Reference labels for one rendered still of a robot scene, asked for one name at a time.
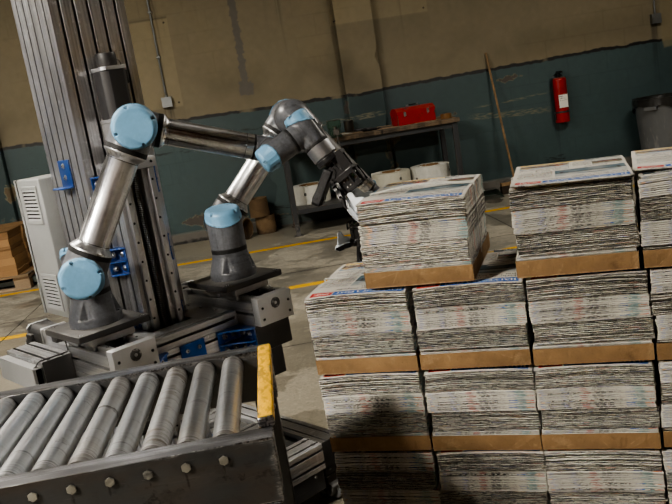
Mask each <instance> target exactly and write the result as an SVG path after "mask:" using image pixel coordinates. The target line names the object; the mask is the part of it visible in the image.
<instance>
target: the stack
mask: <svg viewBox="0 0 672 504"><path fill-rule="evenodd" d="M637 248H638V251H639V265H640V268H639V269H627V270H614V271H602V272H590V273H578V274H566V275H554V276H541V277H529V278H517V272H516V264H515V260H516V256H517V251H518V250H517V248H512V249H500V250H489V251H488V252H487V254H486V256H485V259H484V261H483V263H482V265H481V267H480V270H479V272H478V274H477V276H476V278H475V280H474V281H462V282H449V283H437V284H424V285H412V286H399V287H386V288H374V289H367V288H366V283H365V278H364V272H365V269H364V265H363V262H357V263H350V264H344V265H343V266H341V267H340V268H339V269H337V270H336V271H335V272H334V273H333V274H332V275H331V276H330V277H329V278H325V279H324V281H325V282H323V283H321V284H320V285H319V286H318V287H317V288H315V289H314V290H313V291H312V292H311V293H310V294H309V295H308V296H307V297H306V299H305V302H304V303H305V308H307V309H306V311H307V315H308V316H307V318H308V321H309V322H310V324H309V325H310V327H309V328H310V332H312V333H311V337H312V341H313V347H314V354H315V357H316V358H317V359H316V360H317V361H318V360H336V359H354V358H372V357H392V356H414V355H416V356H417V354H418V352H419V350H420V352H421V355H426V354H443V353H460V352H480V351H500V350H519V349H529V350H530V345H531V340H532V335H533V333H534V343H533V349H553V348H572V347H592V346H611V345H628V344H645V343H652V339H655V342H656V343H672V266H669V267H655V268H644V261H643V255H642V249H641V246H640V247H637ZM326 279H328V280H327V281H326ZM654 353H655V360H639V361H619V362H599V363H579V364H558V365H538V366H535V365H534V358H533V359H532V364H531V365H517V366H496V367H476V368H455V369H435V370H422V369H421V367H420V369H419V371H397V372H375V373H353V374H330V375H322V376H321V377H320V379H319V385H320V387H321V388H320V389H321V393H322V400H323V401H324V409H325V412H326V413H325V414H326V419H327V422H328V423H327V425H328V431H329V435H331V436H330V437H331V438H347V437H378V436H422V435H429V436H430V433H431V431H432V428H433V432H432V434H433V436H469V435H540V433H541V426H542V435H547V434H594V433H659V430H658V428H660V430H661V425H662V429H663V431H672V360H658V359H657V357H658V356H657V354H656V350H655V346H654ZM659 414H660V415H659ZM660 419H661V422H660ZM542 423H543V424H542ZM663 437H664V435H663V436H662V430H661V449H562V450H543V446H542V450H457V451H434V449H433V448H432V450H400V451H350V452H335V454H334V455H335V463H336V466H337V468H336V475H337V476H336V478H338V486H339V489H342V492H341V494H342V496H341V497H343V503H344V504H672V447H664V442H663ZM667 502H668V503H667Z"/></svg>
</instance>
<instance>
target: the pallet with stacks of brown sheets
mask: <svg viewBox="0 0 672 504"><path fill-rule="evenodd" d="M34 274H35V270H34V266H33V262H32V258H31V254H30V250H29V245H28V241H27V237H26V233H25V229H24V225H23V221H18V222H12V223H6V224H0V281H2V280H8V279H13V281H14V285H15V287H13V288H7V289H1V290H0V294H2V293H7V292H13V291H19V290H25V289H30V288H32V287H34V283H33V279H32V275H34Z"/></svg>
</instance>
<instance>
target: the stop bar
mask: <svg viewBox="0 0 672 504"><path fill-rule="evenodd" d="M272 358H273V355H272V353H271V345H270V344H264V345H259V346H258V376H257V421H258V426H259V427H260V428H263V427H268V426H273V425H275V412H274V409H275V408H276V406H275V403H274V392H273V373H272Z"/></svg>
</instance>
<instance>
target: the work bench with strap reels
mask: <svg viewBox="0 0 672 504"><path fill-rule="evenodd" d="M414 104H417V105H414ZM409 105H414V106H409ZM408 106H409V107H403V108H397V109H391V111H390V116H391V121H392V125H386V126H380V127H383V128H380V129H377V130H372V131H365V132H363V131H353V132H347V133H345V132H344V133H341V134H342V135H343V136H342V137H338V138H339V141H340V145H341V146H346V145H352V144H358V143H364V142H370V141H376V140H382V139H388V138H394V137H400V136H406V135H412V134H418V133H424V132H430V131H436V130H439V133H440V141H441V149H442V156H443V161H440V162H431V163H421V164H419V165H415V166H412V167H410V169H409V168H397V169H390V170H384V171H379V172H376V173H371V178H372V180H375V181H376V184H377V185H378V186H379V187H380V188H381V187H382V186H383V185H386V184H391V183H396V182H402V181H409V180H411V179H412V180H418V179H426V178H436V177H446V176H451V174H450V167H449V160H448V152H447V144H446V137H445V129H448V128H452V133H453V141H454V149H455V157H456V164H457V172H458V175H464V172H463V164H462V156H461V149H460V141H459V133H458V125H457V122H459V121H460V118H459V117H452V118H448V119H441V117H436V114H435V106H434V104H433V103H426V104H420V105H418V103H413V104H408ZM283 167H284V173H285V179H286V184H287V190H288V196H289V202H290V208H291V214H292V219H293V225H294V226H292V228H295V231H296V235H294V237H299V236H304V235H303V234H301V230H300V224H299V218H298V215H301V214H306V213H312V212H318V211H324V210H330V209H335V208H341V207H344V206H343V205H342V203H341V202H340V201H339V199H338V197H337V195H333V196H331V193H330V188H329V190H328V193H327V196H326V200H325V203H324V204H323V205H322V206H319V207H317V206H315V205H312V204H311V202H312V198H313V195H314V193H315V191H316V189H317V186H318V183H319V181H315V182H308V183H303V184H298V185H295V186H293V183H292V177H291V171H290V165H289V160H288V161H287V162H285V163H284V164H283ZM410 172H411V174H410Z"/></svg>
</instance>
